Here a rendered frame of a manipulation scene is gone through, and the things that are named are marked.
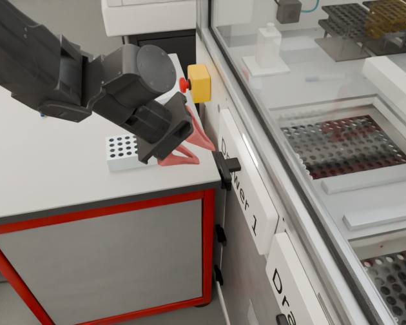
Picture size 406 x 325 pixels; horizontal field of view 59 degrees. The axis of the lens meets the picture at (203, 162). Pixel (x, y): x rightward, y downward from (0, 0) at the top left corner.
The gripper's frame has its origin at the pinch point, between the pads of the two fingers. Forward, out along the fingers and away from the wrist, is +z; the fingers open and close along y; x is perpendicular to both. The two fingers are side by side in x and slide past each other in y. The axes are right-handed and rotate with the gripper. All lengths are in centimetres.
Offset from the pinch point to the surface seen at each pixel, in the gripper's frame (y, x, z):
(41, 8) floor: -135, 336, 4
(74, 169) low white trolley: -34.3, 23.4, -3.2
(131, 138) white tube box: -21.7, 27.8, 4.2
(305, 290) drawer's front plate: 2.6, -22.7, 10.1
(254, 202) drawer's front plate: -0.2, -5.1, 11.3
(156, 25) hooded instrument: -11, 83, 11
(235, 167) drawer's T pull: -0.4, 2.4, 9.6
